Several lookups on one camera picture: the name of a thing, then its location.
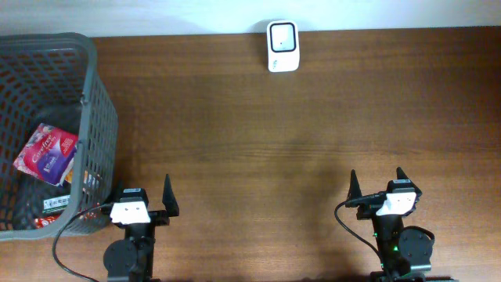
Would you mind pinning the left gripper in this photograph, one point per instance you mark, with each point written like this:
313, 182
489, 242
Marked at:
157, 216

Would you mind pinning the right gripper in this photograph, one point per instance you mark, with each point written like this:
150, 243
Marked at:
365, 211

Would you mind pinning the green white gum pack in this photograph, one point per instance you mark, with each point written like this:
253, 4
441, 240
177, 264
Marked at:
55, 204

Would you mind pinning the red purple Carefree pad pack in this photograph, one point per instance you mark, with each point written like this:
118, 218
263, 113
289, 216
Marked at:
48, 155

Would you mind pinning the red Nescafe coffee sachet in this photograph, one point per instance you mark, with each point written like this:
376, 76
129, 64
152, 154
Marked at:
45, 221

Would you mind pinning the small orange box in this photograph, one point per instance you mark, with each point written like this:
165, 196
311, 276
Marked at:
69, 172

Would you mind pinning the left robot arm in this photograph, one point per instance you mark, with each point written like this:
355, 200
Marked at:
131, 258

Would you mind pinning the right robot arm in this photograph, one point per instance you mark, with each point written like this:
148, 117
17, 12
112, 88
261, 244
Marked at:
404, 251

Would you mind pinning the white barcode scanner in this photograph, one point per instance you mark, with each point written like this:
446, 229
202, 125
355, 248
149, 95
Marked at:
283, 46

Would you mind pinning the grey plastic mesh basket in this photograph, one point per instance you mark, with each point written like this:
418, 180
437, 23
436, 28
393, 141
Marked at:
53, 79

